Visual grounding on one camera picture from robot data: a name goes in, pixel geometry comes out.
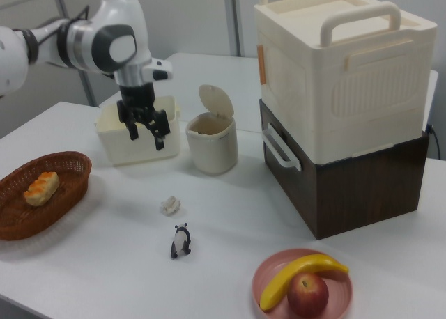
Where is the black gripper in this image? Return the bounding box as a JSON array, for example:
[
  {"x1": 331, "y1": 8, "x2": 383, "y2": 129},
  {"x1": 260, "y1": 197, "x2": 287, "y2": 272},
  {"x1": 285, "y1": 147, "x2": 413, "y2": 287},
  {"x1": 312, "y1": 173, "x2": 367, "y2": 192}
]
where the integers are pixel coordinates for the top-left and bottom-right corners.
[{"x1": 116, "y1": 81, "x2": 171, "y2": 151}]

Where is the white paper ball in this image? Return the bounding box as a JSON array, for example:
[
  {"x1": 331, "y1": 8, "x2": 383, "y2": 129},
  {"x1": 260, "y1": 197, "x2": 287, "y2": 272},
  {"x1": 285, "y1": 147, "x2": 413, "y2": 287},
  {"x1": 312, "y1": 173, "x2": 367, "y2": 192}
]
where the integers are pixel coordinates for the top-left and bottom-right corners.
[{"x1": 160, "y1": 195, "x2": 183, "y2": 216}]

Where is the cream small trash can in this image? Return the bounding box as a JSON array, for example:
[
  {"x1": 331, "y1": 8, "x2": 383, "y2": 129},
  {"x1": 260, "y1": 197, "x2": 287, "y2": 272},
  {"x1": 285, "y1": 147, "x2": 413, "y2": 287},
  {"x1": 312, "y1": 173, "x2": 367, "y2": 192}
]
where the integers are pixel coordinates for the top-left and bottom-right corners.
[{"x1": 185, "y1": 111, "x2": 238, "y2": 176}]

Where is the cream trash can lid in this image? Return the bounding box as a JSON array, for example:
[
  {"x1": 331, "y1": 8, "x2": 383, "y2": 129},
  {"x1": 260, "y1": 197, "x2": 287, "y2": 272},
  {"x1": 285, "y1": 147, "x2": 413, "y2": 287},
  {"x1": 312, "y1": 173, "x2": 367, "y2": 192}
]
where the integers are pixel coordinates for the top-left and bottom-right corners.
[{"x1": 198, "y1": 84, "x2": 235, "y2": 118}]

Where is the white square plastic bin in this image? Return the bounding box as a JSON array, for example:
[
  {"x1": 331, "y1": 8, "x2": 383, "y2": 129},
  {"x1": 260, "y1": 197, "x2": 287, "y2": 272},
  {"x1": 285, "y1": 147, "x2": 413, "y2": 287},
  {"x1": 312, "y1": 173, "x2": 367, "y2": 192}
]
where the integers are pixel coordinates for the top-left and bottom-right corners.
[{"x1": 94, "y1": 95, "x2": 182, "y2": 166}]

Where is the brown wicker basket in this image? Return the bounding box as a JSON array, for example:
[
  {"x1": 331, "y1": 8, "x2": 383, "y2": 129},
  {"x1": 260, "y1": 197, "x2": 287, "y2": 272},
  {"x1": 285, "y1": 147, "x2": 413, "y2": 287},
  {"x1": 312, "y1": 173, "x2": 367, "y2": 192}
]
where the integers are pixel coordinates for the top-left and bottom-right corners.
[{"x1": 0, "y1": 150, "x2": 93, "y2": 242}]

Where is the panda figurine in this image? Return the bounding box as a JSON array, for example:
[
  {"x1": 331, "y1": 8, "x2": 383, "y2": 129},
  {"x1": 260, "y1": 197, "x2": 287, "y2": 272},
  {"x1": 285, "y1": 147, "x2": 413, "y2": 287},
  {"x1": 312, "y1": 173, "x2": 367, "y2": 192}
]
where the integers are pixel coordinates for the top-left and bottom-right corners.
[{"x1": 169, "y1": 222, "x2": 192, "y2": 260}]

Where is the orange topped bread loaf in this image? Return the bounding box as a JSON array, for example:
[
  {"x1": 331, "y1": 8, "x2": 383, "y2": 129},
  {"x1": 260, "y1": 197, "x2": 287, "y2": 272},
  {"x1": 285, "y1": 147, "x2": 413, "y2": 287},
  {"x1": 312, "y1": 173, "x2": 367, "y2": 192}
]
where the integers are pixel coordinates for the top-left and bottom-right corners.
[{"x1": 23, "y1": 171, "x2": 60, "y2": 208}]

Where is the pink plate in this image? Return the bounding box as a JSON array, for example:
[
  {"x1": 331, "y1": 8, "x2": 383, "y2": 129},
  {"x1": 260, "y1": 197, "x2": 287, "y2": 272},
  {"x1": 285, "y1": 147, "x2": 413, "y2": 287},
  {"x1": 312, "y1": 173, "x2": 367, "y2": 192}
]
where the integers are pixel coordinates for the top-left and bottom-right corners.
[{"x1": 252, "y1": 248, "x2": 355, "y2": 319}]

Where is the dark wood drawer box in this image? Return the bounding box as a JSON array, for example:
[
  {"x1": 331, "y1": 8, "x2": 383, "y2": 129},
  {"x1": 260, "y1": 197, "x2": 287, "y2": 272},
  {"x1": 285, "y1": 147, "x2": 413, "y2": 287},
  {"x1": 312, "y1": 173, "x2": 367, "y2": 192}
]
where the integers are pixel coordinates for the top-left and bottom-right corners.
[{"x1": 258, "y1": 98, "x2": 430, "y2": 242}]

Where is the yellow banana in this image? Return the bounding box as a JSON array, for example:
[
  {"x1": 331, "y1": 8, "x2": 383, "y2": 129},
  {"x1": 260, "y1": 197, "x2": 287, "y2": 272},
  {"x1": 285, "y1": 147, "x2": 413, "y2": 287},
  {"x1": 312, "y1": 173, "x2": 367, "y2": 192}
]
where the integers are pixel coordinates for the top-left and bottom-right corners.
[{"x1": 259, "y1": 254, "x2": 350, "y2": 312}]

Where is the red apple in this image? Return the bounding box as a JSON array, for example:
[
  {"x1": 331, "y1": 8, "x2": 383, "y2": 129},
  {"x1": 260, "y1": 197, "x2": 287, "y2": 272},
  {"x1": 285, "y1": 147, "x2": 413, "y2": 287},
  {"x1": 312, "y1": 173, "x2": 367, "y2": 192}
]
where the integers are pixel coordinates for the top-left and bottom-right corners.
[{"x1": 286, "y1": 272, "x2": 330, "y2": 318}]

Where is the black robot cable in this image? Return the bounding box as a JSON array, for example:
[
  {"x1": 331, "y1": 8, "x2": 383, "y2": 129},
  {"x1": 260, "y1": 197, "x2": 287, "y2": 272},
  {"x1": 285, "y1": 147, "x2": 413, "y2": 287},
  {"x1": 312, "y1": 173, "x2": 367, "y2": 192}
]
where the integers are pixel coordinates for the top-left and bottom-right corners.
[{"x1": 41, "y1": 4, "x2": 92, "y2": 41}]

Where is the white drawer handle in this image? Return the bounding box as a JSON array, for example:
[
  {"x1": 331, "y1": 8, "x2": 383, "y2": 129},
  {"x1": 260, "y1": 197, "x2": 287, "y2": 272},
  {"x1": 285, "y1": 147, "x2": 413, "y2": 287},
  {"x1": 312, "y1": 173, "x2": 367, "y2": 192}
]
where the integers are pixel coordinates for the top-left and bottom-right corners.
[{"x1": 261, "y1": 122, "x2": 302, "y2": 172}]

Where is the cream storage box with handles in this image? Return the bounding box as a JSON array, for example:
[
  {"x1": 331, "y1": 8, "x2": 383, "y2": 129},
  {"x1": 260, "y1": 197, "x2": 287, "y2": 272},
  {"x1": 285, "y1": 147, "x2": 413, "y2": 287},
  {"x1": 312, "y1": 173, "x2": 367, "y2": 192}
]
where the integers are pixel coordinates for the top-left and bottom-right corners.
[{"x1": 253, "y1": 0, "x2": 438, "y2": 166}]

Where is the black wall cable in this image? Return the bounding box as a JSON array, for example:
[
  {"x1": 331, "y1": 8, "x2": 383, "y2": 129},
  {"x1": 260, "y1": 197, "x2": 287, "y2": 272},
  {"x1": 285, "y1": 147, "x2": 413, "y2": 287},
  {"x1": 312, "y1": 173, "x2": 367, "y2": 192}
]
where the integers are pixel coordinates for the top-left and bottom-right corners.
[{"x1": 425, "y1": 123, "x2": 442, "y2": 160}]

